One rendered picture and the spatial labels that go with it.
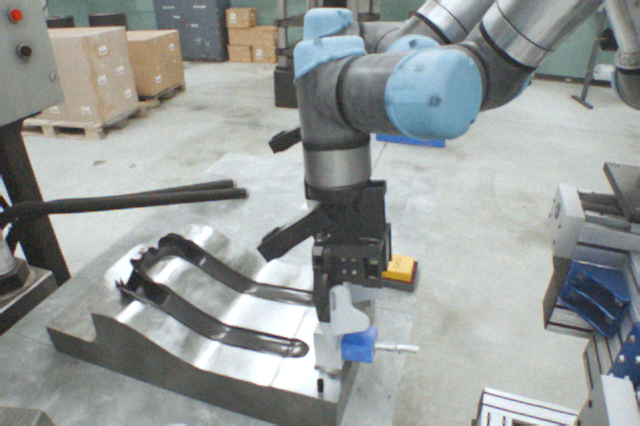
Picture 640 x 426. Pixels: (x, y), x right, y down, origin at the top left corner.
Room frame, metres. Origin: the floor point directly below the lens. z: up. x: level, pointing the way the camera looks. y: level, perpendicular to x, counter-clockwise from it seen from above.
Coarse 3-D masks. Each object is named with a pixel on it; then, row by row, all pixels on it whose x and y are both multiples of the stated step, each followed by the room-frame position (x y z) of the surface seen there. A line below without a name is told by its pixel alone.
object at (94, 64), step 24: (72, 48) 3.76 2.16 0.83; (96, 48) 3.84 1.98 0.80; (120, 48) 4.17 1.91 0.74; (72, 72) 3.77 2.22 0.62; (96, 72) 3.79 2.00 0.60; (120, 72) 4.10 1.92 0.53; (72, 96) 3.78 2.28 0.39; (96, 96) 3.74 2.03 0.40; (120, 96) 4.03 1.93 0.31; (24, 120) 3.90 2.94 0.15; (48, 120) 3.87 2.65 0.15; (72, 120) 3.80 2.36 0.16; (96, 120) 3.74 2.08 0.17; (120, 120) 3.96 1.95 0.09
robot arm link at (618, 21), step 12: (612, 0) 0.73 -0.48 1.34; (624, 0) 0.71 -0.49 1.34; (636, 0) 0.70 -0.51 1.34; (612, 12) 0.73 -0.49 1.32; (624, 12) 0.72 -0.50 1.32; (636, 12) 0.71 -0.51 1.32; (612, 24) 0.75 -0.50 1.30; (624, 24) 0.72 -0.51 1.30; (636, 24) 0.71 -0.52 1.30; (624, 36) 0.73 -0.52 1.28; (636, 36) 0.71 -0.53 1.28; (624, 48) 0.74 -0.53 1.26; (636, 48) 0.72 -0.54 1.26; (624, 60) 0.74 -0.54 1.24; (636, 60) 0.72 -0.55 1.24; (612, 72) 0.80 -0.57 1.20; (624, 72) 0.74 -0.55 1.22; (636, 72) 0.71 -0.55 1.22; (612, 84) 0.80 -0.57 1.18; (624, 84) 0.75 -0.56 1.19; (636, 84) 0.72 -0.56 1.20; (624, 96) 0.77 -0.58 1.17; (636, 96) 0.73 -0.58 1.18; (636, 108) 0.77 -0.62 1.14
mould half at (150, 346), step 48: (96, 288) 0.58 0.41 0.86; (192, 288) 0.52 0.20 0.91; (96, 336) 0.46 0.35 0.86; (144, 336) 0.41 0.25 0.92; (192, 336) 0.44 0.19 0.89; (288, 336) 0.45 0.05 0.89; (192, 384) 0.39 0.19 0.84; (240, 384) 0.37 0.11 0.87; (288, 384) 0.36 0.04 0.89; (336, 384) 0.36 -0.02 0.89
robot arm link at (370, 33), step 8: (360, 24) 0.70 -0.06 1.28; (368, 24) 0.70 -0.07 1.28; (376, 24) 0.70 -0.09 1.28; (384, 24) 0.70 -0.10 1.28; (392, 24) 0.69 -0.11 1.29; (400, 24) 0.70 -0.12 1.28; (360, 32) 0.68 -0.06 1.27; (368, 32) 0.68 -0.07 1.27; (376, 32) 0.68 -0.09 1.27; (384, 32) 0.65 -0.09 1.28; (368, 40) 0.68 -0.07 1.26; (376, 40) 0.65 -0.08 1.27; (368, 48) 0.68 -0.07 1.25
